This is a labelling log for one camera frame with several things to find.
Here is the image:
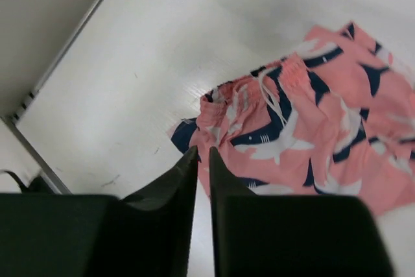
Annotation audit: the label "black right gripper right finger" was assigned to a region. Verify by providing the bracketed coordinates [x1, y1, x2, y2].
[209, 148, 394, 276]

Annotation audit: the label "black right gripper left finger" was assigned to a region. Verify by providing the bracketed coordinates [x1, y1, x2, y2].
[1, 147, 198, 276]

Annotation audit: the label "pink patterned shorts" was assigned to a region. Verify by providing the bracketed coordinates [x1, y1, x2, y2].
[169, 23, 414, 215]

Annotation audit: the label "white aluminium table frame rail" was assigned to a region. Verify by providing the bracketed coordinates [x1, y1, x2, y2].
[3, 0, 104, 194]

